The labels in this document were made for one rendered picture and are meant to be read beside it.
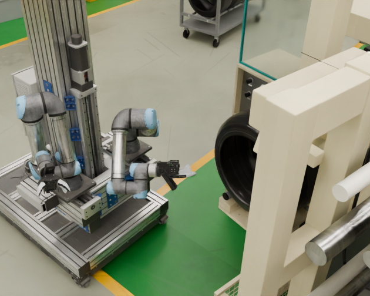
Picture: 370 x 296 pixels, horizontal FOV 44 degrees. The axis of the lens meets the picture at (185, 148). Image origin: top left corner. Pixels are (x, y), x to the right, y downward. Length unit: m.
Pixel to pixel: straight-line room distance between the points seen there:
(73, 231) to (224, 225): 1.14
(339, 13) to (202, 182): 2.19
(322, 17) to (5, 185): 2.66
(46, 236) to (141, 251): 0.67
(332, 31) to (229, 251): 1.85
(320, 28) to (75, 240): 2.07
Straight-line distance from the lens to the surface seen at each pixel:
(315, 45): 2.20
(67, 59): 2.67
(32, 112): 2.48
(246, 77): 3.01
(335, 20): 2.14
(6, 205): 3.60
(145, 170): 2.47
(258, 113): 1.63
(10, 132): 4.77
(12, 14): 7.49
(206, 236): 3.47
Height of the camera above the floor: 2.57
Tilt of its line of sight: 37 degrees down
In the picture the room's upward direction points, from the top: 1 degrees clockwise
